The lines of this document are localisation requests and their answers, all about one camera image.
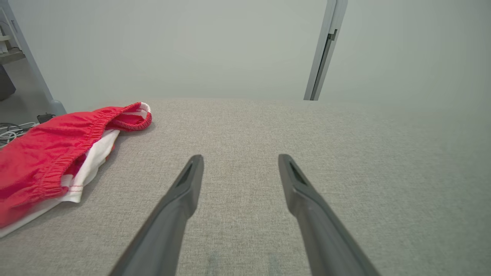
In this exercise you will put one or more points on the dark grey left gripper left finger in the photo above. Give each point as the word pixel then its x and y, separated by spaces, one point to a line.
pixel 168 222

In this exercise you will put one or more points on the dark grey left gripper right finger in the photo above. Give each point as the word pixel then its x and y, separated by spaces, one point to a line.
pixel 322 230

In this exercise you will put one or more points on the red shorts with white trim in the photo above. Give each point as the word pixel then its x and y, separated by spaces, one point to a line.
pixel 38 153

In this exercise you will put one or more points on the grey fabric sofa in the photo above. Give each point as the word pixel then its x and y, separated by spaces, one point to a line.
pixel 268 134

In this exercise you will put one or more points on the dark grey box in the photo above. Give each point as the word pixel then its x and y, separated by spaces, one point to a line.
pixel 5 84

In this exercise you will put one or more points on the grey shelf board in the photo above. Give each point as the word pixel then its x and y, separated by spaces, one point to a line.
pixel 10 55

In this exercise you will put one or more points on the grey cylindrical post foot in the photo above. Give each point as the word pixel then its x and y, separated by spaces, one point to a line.
pixel 58 108

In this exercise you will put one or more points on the grey metal partition post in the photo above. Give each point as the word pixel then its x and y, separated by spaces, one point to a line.
pixel 320 57
pixel 27 50

